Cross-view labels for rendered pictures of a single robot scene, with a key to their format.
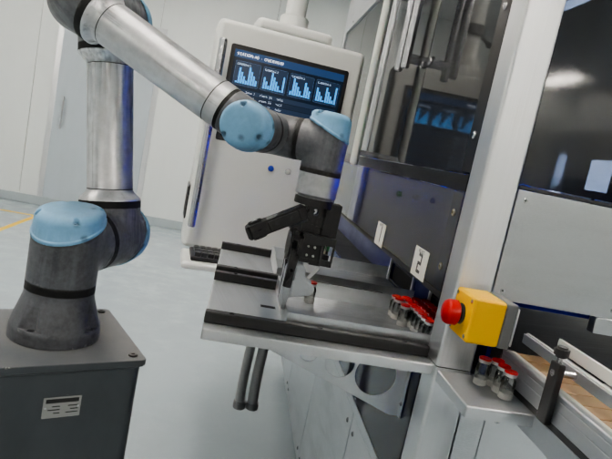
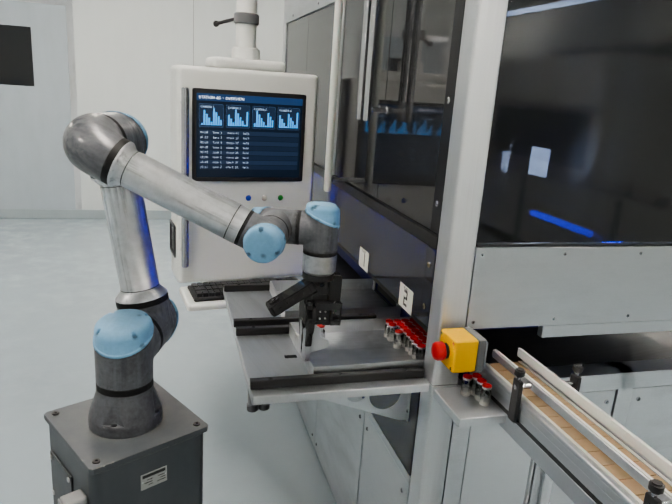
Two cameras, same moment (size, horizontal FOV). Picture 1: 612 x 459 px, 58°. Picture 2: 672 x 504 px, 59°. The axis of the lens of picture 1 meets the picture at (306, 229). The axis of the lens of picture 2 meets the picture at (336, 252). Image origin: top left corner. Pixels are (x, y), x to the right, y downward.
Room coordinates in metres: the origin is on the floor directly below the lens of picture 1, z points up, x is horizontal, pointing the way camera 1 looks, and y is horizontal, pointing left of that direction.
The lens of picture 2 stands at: (-0.26, 0.15, 1.51)
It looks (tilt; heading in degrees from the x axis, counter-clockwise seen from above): 15 degrees down; 351
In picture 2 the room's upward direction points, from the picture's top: 4 degrees clockwise
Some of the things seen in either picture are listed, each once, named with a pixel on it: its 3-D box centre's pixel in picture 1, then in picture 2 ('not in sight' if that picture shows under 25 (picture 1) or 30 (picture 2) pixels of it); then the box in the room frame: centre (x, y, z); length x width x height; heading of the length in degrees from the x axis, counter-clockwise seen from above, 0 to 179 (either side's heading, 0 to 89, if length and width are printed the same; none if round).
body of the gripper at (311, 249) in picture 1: (311, 230); (319, 297); (1.00, -0.01, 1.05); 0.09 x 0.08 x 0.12; 98
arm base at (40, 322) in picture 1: (57, 307); (125, 398); (0.94, 0.40, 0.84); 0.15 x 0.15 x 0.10
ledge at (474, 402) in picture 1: (490, 397); (474, 404); (0.85, -0.34, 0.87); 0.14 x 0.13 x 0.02; 98
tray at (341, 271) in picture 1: (337, 273); (332, 298); (1.43, -0.10, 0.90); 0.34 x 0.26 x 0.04; 98
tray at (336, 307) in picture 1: (362, 313); (366, 345); (1.09, -0.15, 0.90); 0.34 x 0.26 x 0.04; 98
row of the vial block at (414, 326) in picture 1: (415, 318); (408, 340); (1.11, -0.26, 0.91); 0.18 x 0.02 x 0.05; 8
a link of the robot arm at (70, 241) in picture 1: (69, 242); (125, 347); (0.95, 0.40, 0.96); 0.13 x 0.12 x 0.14; 170
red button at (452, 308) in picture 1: (453, 311); (441, 350); (0.85, -0.25, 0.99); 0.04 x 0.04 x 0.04; 8
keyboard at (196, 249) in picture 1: (252, 260); (248, 287); (1.74, 0.15, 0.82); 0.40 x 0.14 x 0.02; 105
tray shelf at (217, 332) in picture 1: (317, 297); (323, 330); (1.25, -0.06, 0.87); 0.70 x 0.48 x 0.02; 8
